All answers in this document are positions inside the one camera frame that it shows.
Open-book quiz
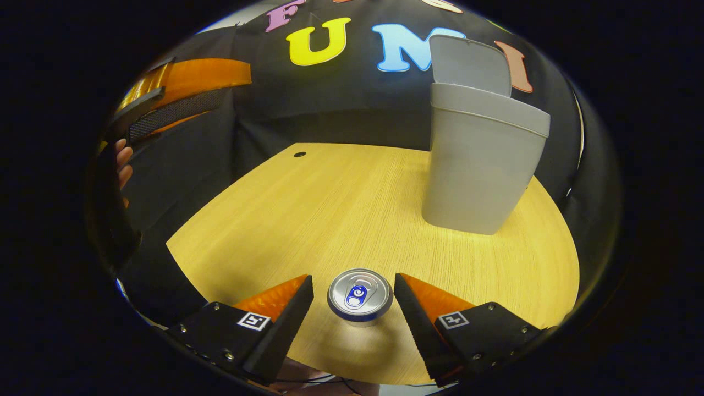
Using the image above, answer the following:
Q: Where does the silver blue pop can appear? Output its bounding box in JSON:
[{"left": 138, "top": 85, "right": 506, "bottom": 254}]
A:
[{"left": 327, "top": 268, "right": 394, "bottom": 328}]

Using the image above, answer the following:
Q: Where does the grey desktop garbage bin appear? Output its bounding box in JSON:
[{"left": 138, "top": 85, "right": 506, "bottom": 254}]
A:
[{"left": 422, "top": 35, "right": 551, "bottom": 235}]

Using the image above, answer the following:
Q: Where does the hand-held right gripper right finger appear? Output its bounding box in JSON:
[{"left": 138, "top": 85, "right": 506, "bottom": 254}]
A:
[{"left": 394, "top": 273, "right": 545, "bottom": 387}]

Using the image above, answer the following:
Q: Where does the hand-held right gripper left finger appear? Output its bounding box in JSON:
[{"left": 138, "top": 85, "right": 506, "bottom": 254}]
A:
[{"left": 167, "top": 274, "right": 314, "bottom": 387}]

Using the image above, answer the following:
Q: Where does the wooden desktop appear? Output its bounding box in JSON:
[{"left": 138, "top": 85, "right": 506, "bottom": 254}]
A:
[{"left": 166, "top": 143, "right": 581, "bottom": 386}]

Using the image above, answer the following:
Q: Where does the black backdrop cloth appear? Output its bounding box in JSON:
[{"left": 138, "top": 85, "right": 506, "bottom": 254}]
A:
[{"left": 91, "top": 0, "right": 622, "bottom": 325}]

